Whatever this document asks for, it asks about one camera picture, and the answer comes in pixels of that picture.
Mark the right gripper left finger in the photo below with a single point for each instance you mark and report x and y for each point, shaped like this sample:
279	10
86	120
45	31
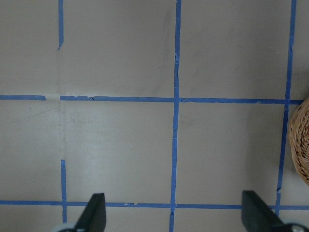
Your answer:
93	218

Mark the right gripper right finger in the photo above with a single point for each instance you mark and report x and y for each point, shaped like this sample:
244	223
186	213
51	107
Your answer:
256	216

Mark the wicker basket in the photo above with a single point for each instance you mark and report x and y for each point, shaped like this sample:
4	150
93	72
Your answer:
298	135

